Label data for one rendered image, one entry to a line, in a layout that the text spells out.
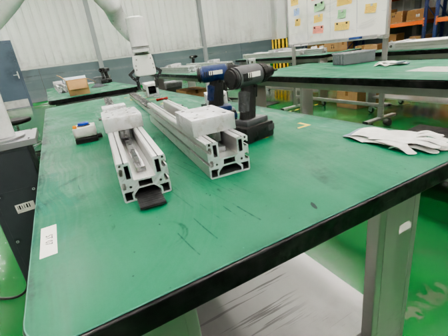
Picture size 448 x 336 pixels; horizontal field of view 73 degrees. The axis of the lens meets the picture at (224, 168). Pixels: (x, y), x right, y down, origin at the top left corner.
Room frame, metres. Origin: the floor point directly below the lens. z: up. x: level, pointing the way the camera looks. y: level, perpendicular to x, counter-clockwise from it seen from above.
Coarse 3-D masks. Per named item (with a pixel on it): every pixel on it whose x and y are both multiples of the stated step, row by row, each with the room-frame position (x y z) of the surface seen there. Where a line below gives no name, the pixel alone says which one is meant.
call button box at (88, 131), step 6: (78, 126) 1.16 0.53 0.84; (84, 126) 1.16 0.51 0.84; (90, 126) 1.15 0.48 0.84; (78, 132) 1.13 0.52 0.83; (84, 132) 1.14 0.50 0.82; (90, 132) 1.15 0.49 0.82; (96, 132) 1.16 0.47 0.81; (78, 138) 1.13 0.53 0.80; (84, 138) 1.14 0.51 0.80; (90, 138) 1.15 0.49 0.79; (96, 138) 1.15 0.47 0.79; (78, 144) 1.13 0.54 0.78
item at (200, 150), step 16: (160, 112) 1.11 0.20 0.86; (160, 128) 1.16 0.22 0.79; (176, 128) 0.93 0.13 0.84; (176, 144) 0.93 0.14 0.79; (192, 144) 0.74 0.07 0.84; (208, 144) 0.63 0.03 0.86; (224, 144) 0.73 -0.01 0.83; (240, 144) 0.67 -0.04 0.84; (192, 160) 0.76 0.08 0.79; (208, 160) 0.63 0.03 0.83; (224, 160) 0.67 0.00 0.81; (240, 160) 0.66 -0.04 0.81; (208, 176) 0.65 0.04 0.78
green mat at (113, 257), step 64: (64, 128) 1.51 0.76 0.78; (320, 128) 0.93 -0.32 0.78; (384, 128) 0.84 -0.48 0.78; (64, 192) 0.67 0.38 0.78; (192, 192) 0.58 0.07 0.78; (256, 192) 0.54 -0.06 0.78; (320, 192) 0.51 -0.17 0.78; (64, 256) 0.41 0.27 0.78; (128, 256) 0.38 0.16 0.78; (192, 256) 0.36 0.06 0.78; (64, 320) 0.28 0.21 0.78
